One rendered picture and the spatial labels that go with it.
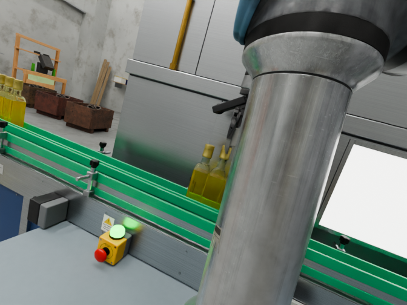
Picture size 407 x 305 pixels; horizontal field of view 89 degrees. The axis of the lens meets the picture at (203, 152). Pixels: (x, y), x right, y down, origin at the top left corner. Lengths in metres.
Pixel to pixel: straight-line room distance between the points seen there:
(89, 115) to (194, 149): 4.79
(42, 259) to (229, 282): 0.65
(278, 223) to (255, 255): 0.03
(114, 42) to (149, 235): 12.25
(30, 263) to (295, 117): 0.74
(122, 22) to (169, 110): 11.87
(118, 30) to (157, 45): 11.74
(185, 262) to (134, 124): 0.64
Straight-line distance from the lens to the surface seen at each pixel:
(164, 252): 0.73
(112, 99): 12.14
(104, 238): 0.74
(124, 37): 12.38
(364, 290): 0.85
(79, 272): 0.75
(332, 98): 0.19
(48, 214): 0.87
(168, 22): 1.05
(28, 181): 1.05
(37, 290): 0.72
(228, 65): 0.90
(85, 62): 12.70
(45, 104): 6.74
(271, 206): 0.17
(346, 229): 0.94
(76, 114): 5.79
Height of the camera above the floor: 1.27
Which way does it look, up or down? 11 degrees down
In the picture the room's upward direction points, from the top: 17 degrees clockwise
